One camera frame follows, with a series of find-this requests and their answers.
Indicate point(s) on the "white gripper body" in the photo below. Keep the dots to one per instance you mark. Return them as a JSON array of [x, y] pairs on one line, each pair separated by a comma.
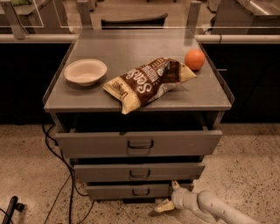
[[178, 196]]

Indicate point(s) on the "grey bottom drawer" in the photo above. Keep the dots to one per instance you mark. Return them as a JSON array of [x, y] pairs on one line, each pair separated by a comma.
[[129, 192]]

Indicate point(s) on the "grey drawer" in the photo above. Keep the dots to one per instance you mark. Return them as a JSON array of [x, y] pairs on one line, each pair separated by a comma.
[[138, 144], [129, 192], [137, 172]]

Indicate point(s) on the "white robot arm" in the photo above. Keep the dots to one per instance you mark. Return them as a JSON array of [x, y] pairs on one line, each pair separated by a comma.
[[205, 205]]

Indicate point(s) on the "grey middle drawer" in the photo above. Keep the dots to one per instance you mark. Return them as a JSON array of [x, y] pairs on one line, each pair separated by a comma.
[[137, 172]]

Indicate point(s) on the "grey top drawer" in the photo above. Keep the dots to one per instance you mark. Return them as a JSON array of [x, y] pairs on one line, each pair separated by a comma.
[[138, 144]]

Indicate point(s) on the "brown yellow chip bag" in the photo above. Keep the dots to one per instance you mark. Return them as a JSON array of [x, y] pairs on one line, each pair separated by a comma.
[[148, 82]]

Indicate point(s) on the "orange fruit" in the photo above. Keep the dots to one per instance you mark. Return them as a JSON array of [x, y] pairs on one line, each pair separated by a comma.
[[195, 59]]

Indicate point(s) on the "white paper bowl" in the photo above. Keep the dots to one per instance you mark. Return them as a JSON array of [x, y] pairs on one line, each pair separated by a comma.
[[85, 72]]

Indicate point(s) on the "black object on floor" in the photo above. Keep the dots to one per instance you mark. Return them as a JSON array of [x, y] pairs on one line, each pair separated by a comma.
[[14, 205]]

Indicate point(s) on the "black chair back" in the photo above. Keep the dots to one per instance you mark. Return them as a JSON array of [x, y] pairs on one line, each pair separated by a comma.
[[141, 23]]

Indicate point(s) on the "grey counter in background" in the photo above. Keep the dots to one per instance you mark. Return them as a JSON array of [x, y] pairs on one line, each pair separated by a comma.
[[247, 17]]

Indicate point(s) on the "clear acrylic barrier panel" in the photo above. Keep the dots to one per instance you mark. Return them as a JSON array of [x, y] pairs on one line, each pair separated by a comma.
[[70, 24]]

